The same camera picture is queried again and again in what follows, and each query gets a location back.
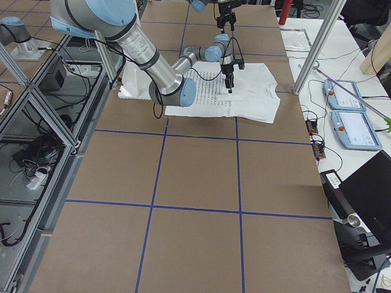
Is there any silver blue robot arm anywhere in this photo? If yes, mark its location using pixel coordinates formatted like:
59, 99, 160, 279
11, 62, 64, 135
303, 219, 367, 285
50, 1, 234, 107
189, 0, 242, 33

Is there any aluminium frame post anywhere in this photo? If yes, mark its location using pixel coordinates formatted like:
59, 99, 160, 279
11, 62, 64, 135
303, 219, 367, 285
293, 0, 346, 95

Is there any clear plastic bag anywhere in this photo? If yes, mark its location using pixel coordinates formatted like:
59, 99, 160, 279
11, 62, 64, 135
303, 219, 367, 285
280, 28, 312, 52

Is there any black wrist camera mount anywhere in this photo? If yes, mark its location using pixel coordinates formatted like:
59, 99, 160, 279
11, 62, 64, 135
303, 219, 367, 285
220, 54, 244, 70

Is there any far blue teach pendant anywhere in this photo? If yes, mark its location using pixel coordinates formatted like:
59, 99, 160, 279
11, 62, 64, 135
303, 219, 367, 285
323, 79, 367, 112

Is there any white long-sleeve printed shirt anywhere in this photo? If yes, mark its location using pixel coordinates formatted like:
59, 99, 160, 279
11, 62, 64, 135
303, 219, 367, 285
165, 62, 280, 124

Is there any blue teach pendant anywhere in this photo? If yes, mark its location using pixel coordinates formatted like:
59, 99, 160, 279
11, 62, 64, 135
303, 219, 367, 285
331, 110, 382, 151
323, 79, 367, 112

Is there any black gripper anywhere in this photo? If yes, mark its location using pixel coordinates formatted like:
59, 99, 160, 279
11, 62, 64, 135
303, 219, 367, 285
216, 0, 236, 34
221, 64, 234, 93

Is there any green-handled reacher grabber tool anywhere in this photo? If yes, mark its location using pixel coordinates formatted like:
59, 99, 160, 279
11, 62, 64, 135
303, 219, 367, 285
312, 67, 391, 133

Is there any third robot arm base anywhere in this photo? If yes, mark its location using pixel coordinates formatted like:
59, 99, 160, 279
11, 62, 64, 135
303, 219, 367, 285
1, 16, 51, 61

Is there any black laptop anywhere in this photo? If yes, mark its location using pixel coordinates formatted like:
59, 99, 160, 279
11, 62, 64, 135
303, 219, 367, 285
339, 150, 390, 243

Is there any near blue teach pendant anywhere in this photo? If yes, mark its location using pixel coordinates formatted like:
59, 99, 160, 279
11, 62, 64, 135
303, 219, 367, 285
331, 110, 382, 151

